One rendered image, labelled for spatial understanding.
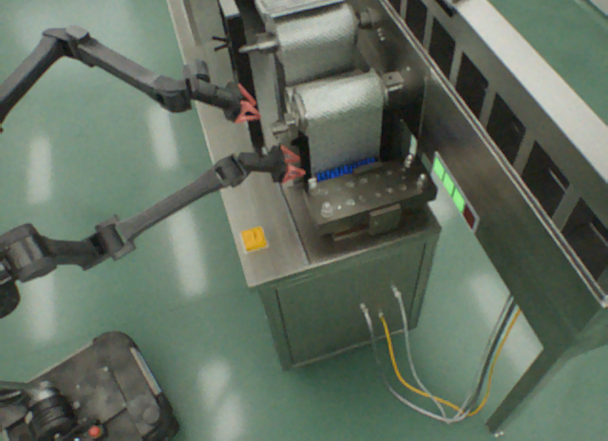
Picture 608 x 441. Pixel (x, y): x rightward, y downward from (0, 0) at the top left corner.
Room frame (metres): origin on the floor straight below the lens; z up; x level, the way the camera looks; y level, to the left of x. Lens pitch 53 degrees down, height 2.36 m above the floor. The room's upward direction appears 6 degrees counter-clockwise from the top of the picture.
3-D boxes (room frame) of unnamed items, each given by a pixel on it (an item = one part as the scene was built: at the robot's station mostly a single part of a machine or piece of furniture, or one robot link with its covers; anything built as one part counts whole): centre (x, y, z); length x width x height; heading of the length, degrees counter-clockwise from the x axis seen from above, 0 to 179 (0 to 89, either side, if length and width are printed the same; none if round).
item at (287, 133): (1.22, 0.03, 1.05); 0.06 x 0.05 x 0.31; 102
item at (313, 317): (2.13, 0.13, 0.43); 2.52 x 0.64 x 0.86; 12
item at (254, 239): (0.99, 0.17, 0.91); 0.07 x 0.07 x 0.02; 12
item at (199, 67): (1.16, 0.27, 1.43); 0.12 x 0.11 x 0.09; 99
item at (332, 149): (1.17, -0.15, 1.11); 0.23 x 0.01 x 0.18; 102
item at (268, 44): (1.44, 0.06, 1.33); 0.06 x 0.06 x 0.06; 12
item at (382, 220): (0.97, -0.25, 0.96); 0.10 x 0.03 x 0.11; 102
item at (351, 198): (1.06, -0.22, 1.00); 0.40 x 0.16 x 0.06; 102
